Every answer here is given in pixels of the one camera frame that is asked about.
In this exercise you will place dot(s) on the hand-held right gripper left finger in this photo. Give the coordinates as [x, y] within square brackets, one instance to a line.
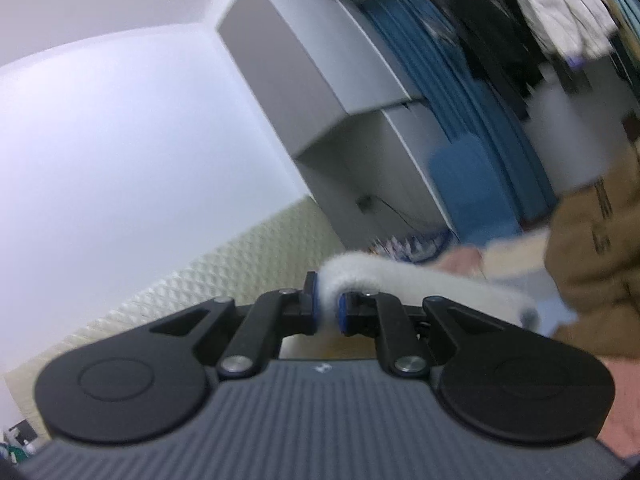
[314, 305]

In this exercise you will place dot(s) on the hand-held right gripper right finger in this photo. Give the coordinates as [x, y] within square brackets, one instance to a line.
[343, 312]

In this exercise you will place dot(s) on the white and blue fleece blanket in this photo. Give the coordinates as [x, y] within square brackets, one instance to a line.
[400, 280]

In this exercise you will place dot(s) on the cream quilted headboard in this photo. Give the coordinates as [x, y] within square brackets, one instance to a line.
[200, 280]

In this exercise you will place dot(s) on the blue curtain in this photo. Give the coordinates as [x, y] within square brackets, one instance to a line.
[450, 100]

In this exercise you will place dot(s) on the grey cabinet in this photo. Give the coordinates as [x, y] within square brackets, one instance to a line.
[310, 60]

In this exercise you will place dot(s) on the brown jacket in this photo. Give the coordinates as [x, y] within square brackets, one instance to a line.
[595, 260]

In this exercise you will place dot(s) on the black hanging coat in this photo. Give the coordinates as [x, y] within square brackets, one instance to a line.
[480, 25]

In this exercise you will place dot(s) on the white puffer jacket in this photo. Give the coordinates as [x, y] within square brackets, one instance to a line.
[560, 10]

